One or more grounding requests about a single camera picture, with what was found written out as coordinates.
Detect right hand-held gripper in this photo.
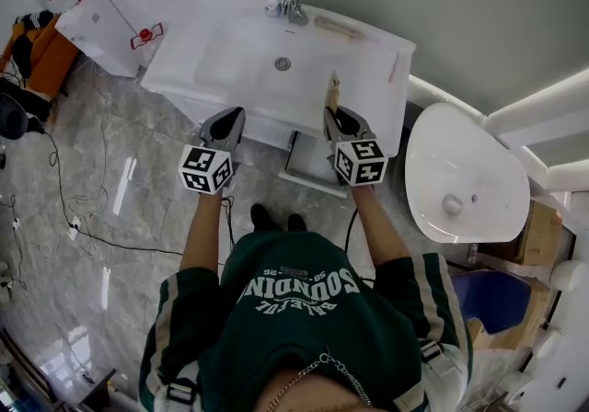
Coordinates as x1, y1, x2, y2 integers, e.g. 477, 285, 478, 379
323, 106, 387, 188

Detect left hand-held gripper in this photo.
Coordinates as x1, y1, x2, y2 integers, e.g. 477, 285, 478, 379
179, 106, 247, 195

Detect wooden brush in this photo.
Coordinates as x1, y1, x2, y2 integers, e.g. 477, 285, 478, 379
325, 70, 343, 110

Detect white drawer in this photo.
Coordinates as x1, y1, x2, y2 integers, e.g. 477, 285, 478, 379
278, 129, 352, 200

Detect person's right forearm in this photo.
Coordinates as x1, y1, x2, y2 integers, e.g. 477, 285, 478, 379
352, 183, 414, 265

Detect person's left forearm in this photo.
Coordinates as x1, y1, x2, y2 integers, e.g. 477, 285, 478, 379
178, 190, 227, 274

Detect white sink vanity cabinet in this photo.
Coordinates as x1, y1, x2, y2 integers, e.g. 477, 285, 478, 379
140, 0, 418, 158

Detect person's left black shoe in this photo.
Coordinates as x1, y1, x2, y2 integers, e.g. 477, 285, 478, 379
249, 203, 283, 234

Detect clear bottle with red cap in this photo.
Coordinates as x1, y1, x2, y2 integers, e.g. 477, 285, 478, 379
129, 22, 165, 52

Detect white oval bathtub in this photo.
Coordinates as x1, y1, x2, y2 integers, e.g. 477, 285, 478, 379
404, 101, 532, 245

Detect chrome faucet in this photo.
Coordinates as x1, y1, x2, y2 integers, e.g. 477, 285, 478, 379
282, 0, 311, 28

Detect white boxy appliance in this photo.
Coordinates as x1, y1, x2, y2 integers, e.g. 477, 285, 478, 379
53, 0, 169, 79

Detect orange sofa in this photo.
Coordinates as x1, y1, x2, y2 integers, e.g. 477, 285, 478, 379
0, 17, 82, 101

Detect green printed shirt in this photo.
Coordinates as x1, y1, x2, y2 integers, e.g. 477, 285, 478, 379
137, 230, 475, 412

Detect striped black orange cloth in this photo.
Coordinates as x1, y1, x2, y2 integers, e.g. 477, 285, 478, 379
10, 9, 54, 81

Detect small brown cardboard box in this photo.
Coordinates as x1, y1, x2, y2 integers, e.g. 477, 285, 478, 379
514, 200, 565, 267

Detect blue plastic bin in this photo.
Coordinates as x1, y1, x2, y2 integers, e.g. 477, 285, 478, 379
450, 270, 536, 336

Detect large brown cardboard box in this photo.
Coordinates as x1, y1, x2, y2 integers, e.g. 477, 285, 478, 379
464, 283, 554, 352

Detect black floor cable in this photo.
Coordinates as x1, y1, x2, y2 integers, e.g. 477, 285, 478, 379
39, 128, 186, 260

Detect white strap with black buckle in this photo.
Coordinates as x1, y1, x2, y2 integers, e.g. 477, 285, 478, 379
417, 338, 464, 380
158, 372, 202, 412

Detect metal chain necklace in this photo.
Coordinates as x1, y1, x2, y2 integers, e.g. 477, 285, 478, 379
261, 352, 375, 412

